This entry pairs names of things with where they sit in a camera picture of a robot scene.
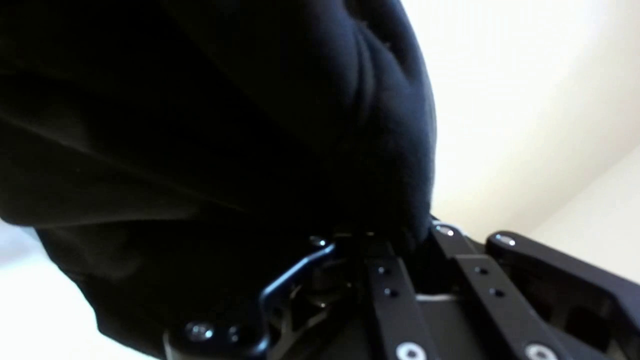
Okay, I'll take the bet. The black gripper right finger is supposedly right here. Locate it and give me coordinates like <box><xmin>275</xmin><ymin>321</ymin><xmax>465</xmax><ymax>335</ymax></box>
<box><xmin>429</xmin><ymin>220</ymin><xmax>640</xmax><ymax>360</ymax></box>

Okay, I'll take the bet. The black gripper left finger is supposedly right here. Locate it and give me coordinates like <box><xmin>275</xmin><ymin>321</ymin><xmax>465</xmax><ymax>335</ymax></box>
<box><xmin>163</xmin><ymin>232</ymin><xmax>436</xmax><ymax>360</ymax></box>

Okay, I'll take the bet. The black jersey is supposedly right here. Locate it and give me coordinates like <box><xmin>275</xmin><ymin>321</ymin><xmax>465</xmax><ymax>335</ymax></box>
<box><xmin>0</xmin><ymin>0</ymin><xmax>441</xmax><ymax>356</ymax></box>

